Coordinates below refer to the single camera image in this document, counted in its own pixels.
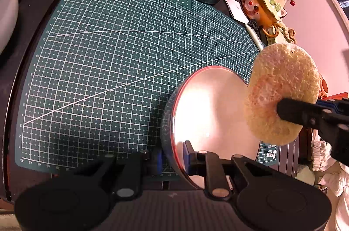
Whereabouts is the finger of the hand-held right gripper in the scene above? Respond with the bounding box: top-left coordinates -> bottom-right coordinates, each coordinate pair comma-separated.
316,96 -> 349,115
276,98 -> 349,136

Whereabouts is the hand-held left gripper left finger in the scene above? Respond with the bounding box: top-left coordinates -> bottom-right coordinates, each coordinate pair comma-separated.
74,150 -> 165,199

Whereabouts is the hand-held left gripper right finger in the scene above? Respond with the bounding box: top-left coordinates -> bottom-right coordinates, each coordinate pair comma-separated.
183,140 -> 276,201

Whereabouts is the pale oval sponge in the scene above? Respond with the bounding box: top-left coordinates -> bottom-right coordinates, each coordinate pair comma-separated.
243,43 -> 320,146

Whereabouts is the white bowl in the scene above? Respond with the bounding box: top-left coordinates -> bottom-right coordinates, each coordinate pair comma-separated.
160,66 -> 262,190

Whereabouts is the small brown figurine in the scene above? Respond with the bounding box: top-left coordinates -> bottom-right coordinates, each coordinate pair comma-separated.
319,74 -> 329,98

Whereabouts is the white crumpled cloth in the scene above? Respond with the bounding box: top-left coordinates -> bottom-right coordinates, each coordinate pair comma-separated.
311,130 -> 349,231

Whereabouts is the white pen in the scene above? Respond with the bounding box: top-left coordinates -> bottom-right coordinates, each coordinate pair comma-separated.
245,23 -> 264,53

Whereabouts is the window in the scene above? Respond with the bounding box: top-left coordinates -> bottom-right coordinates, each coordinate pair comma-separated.
320,0 -> 349,29

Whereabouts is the orange ceramic clown pot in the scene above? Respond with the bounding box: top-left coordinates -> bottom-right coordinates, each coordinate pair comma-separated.
242,0 -> 296,39

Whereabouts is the green cutting mat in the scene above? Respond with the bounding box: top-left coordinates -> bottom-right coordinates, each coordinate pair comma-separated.
15,0 -> 281,174

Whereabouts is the white paper card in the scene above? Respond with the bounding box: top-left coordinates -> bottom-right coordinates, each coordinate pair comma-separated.
224,0 -> 250,24

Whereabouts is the white mug with blue lid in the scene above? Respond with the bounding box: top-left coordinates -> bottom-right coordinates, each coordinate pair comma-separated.
0,0 -> 19,55

